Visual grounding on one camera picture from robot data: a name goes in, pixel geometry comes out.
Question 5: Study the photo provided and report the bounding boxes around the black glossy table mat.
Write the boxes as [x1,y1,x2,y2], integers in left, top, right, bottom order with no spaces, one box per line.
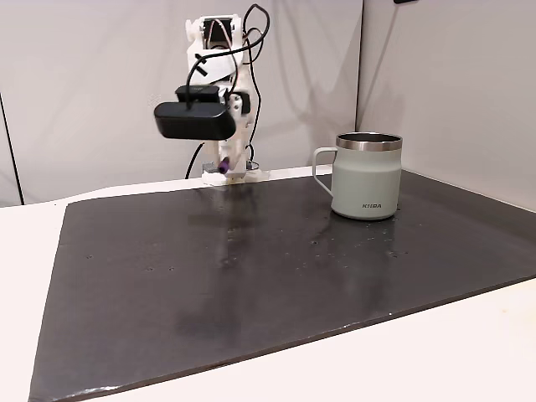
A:
[28,168,536,402]

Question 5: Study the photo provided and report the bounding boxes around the pale green steel-rimmed mug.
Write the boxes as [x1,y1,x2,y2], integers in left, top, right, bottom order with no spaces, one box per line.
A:
[312,131,405,222]

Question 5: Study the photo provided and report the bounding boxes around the black camera cable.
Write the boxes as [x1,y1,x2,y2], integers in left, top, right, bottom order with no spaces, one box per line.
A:
[185,3,271,146]

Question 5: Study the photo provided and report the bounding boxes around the black power cable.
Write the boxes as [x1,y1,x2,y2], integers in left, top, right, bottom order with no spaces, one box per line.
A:
[184,142,207,180]

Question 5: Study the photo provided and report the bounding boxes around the black oval camera box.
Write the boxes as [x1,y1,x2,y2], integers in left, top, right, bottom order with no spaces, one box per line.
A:
[152,85,237,142]

